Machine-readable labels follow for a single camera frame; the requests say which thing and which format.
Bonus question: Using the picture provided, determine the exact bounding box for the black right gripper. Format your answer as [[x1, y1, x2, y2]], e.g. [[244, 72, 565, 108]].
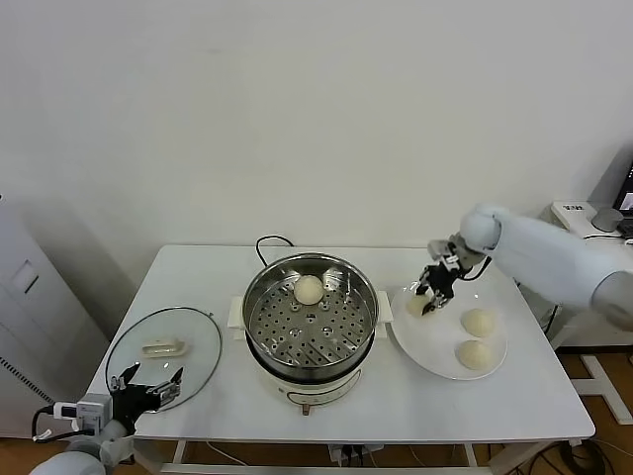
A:
[[413, 261, 464, 318]]

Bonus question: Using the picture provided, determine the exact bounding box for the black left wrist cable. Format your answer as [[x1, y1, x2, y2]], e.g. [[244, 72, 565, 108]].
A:
[[30, 404, 75, 442]]

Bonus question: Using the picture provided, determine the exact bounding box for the cream electric cooker base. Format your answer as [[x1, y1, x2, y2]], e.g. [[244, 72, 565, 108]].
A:
[[226, 291, 395, 417]]

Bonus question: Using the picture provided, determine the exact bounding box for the white steamed baozi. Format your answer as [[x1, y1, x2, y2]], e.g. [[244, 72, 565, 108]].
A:
[[405, 294, 431, 318], [294, 275, 325, 306], [460, 307, 497, 339], [454, 338, 495, 371]]

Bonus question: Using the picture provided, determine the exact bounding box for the black floor cable bundle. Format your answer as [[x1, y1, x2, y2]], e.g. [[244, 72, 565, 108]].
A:
[[558, 437, 617, 475]]

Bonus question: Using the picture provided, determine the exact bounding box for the white round plate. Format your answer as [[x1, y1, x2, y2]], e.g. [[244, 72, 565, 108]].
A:
[[390, 278, 509, 381]]

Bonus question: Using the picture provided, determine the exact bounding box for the white power strip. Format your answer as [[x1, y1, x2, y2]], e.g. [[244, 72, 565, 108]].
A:
[[328, 443, 385, 466]]

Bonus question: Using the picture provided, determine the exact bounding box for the black cooker power cable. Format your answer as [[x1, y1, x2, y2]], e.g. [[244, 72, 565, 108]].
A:
[[254, 235, 296, 268]]

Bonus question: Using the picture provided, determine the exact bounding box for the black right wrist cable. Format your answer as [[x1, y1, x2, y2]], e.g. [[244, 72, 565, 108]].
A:
[[464, 256, 495, 284]]

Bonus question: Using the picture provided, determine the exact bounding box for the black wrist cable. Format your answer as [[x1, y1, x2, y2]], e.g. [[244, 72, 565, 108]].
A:
[[464, 256, 495, 284], [30, 404, 75, 442]]

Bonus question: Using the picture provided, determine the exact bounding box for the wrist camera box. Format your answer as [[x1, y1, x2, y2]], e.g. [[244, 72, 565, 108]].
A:
[[51, 393, 114, 436], [427, 238, 464, 271]]

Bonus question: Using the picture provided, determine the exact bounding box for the grey cylinder speaker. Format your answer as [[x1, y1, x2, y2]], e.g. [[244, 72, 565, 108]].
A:
[[591, 207, 623, 233]]

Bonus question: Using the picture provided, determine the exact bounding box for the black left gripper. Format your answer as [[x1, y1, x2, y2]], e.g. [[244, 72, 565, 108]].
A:
[[111, 361, 185, 430]]

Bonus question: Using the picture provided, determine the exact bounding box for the open laptop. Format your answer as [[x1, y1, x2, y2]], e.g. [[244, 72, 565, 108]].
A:
[[610, 155, 633, 222]]

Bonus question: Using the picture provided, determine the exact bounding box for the black hanging adapter cable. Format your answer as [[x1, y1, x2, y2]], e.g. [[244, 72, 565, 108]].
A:
[[543, 302, 565, 337]]

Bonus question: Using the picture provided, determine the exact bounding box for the glass pot lid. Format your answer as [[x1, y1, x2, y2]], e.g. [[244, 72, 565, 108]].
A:
[[104, 306, 223, 412]]

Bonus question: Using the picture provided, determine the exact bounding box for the white metal cabinet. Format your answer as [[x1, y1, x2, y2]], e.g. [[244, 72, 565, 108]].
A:
[[0, 195, 110, 439]]

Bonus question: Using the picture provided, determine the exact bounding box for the steel steamer pot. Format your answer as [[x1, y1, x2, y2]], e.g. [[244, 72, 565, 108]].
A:
[[243, 252, 380, 370]]

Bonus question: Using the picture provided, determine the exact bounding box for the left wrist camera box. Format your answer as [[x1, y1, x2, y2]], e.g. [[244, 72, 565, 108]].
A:
[[51, 393, 114, 436]]

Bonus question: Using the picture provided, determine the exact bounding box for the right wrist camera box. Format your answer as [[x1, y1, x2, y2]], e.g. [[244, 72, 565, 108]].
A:
[[427, 238, 464, 271]]

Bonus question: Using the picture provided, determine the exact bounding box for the white table frame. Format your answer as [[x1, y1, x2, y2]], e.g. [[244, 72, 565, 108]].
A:
[[133, 437, 585, 475]]

